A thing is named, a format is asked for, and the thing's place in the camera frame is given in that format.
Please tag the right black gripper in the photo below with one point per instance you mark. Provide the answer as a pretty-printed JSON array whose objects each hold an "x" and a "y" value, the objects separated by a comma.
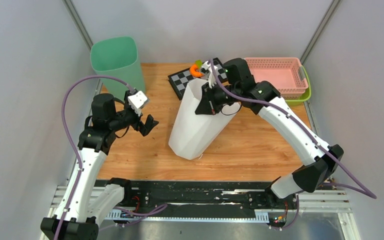
[{"x": 208, "y": 105}]

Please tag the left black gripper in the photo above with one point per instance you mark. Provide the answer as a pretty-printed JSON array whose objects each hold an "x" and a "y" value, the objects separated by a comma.
[{"x": 143, "y": 129}]

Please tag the large white container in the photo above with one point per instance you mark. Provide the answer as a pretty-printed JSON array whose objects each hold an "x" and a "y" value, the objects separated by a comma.
[{"x": 191, "y": 133}]

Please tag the green plastic bin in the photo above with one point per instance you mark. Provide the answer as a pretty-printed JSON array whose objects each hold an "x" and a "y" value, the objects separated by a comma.
[{"x": 118, "y": 57}]

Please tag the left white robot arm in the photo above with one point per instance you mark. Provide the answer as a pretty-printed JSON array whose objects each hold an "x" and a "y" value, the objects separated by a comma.
[{"x": 76, "y": 218}]

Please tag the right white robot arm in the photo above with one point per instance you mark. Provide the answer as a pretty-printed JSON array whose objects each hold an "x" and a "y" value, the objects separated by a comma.
[{"x": 319, "y": 158}]

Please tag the black white checkerboard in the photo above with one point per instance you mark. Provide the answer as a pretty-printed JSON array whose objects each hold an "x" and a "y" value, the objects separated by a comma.
[{"x": 180, "y": 79}]

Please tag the green block toy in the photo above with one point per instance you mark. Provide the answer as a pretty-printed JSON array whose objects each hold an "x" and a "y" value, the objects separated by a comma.
[{"x": 198, "y": 63}]

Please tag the pink perforated basket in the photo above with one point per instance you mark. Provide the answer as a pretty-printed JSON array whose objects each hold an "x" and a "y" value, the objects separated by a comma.
[{"x": 286, "y": 74}]

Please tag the green plastic tray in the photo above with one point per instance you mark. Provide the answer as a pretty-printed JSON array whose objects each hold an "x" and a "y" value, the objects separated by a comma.
[{"x": 305, "y": 96}]

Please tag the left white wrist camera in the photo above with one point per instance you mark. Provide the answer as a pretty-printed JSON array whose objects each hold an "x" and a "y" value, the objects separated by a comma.
[{"x": 138, "y": 101}]

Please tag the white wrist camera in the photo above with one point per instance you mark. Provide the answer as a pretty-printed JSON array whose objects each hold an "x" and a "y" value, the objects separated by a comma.
[
  {"x": 138, "y": 101},
  {"x": 205, "y": 70}
]

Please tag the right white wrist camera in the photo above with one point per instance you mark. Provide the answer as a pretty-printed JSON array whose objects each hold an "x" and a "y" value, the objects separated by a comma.
[{"x": 205, "y": 70}]

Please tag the orange ring toy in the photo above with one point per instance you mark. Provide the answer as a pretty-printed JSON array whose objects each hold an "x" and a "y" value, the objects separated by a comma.
[{"x": 194, "y": 71}]

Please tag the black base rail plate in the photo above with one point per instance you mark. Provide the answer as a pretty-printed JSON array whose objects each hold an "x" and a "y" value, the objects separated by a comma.
[{"x": 210, "y": 200}]

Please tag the aluminium frame rails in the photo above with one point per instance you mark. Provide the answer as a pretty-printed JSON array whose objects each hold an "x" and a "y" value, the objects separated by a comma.
[{"x": 319, "y": 201}]

